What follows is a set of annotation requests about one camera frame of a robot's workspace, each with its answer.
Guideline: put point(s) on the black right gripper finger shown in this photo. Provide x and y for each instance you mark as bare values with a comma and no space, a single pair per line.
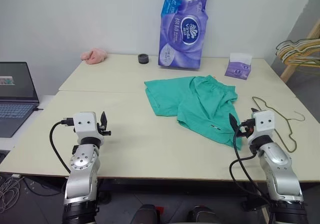
233,123
254,111

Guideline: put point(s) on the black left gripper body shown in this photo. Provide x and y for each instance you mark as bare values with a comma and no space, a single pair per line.
103,132

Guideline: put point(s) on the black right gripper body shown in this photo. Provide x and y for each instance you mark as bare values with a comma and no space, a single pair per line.
247,131

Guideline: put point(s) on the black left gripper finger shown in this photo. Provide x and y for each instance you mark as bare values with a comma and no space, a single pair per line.
103,121

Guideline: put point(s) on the green shorts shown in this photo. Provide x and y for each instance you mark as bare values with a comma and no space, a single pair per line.
195,101

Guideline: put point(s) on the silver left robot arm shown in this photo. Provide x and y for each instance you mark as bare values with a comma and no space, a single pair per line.
80,164

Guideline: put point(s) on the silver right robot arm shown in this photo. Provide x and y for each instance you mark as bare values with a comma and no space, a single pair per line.
277,164

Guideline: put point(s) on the small purple tissue box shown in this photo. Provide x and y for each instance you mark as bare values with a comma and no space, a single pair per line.
237,68

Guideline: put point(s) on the wooden clothes rack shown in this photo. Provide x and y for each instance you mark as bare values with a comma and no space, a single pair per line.
290,70

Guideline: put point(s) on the pink cloth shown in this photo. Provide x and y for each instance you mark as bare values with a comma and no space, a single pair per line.
93,56

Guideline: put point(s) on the black table clamp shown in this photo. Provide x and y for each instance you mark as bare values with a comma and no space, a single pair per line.
253,204

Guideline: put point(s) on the black round cup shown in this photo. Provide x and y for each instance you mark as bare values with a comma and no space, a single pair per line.
143,59

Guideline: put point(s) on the light table leg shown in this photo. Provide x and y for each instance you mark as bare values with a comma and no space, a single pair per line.
266,214

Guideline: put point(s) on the grey laptop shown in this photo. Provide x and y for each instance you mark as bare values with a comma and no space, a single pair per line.
15,103

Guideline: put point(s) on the dark rounded shape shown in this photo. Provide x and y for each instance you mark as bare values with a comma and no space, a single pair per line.
147,215
200,215

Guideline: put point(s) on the small red block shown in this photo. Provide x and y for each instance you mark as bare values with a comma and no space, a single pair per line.
159,208

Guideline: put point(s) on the purple Vinda tissue pack bag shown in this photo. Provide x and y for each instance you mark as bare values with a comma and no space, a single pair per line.
185,38

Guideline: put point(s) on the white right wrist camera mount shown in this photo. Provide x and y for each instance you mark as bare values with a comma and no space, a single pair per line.
265,123

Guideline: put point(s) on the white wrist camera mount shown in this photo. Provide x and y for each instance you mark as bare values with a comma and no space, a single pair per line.
85,126
265,123

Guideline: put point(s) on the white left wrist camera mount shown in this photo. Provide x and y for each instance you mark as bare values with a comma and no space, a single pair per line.
85,126

